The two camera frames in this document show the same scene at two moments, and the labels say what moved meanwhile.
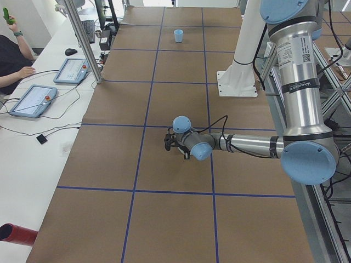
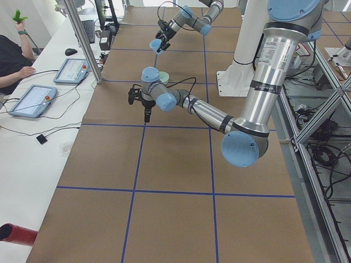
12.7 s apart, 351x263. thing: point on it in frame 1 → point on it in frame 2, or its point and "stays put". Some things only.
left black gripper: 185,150 → 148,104
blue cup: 178,34 → 154,44
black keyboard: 89,25 stays put
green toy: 6,16 → 17,18
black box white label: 105,42 stays put
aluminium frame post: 84,41 stays put
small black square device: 41,139 stays put
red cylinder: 16,234 stays put
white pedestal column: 238,79 stays put
